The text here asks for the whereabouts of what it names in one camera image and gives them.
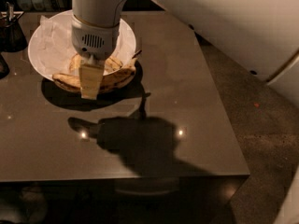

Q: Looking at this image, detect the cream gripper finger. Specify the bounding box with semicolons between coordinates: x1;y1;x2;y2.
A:
78;55;105;100

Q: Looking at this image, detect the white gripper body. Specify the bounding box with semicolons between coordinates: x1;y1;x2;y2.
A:
71;15;120;61

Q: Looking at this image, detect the large spotted banana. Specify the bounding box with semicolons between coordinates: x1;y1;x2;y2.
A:
52;50;141;94

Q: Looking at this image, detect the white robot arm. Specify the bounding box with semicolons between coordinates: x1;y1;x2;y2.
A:
72;0;299;106

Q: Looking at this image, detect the white bowl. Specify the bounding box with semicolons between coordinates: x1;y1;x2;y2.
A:
27;9;137;82

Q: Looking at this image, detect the white paper liner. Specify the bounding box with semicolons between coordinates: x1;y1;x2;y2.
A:
37;14;136;77

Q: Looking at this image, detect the black mesh pen holder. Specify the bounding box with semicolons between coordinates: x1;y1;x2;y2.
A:
0;2;27;52

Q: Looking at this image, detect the dark round object left edge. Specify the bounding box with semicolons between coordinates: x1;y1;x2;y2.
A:
0;54;10;79

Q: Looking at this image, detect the drawer handle below table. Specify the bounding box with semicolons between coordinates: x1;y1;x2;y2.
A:
115;188;179;197

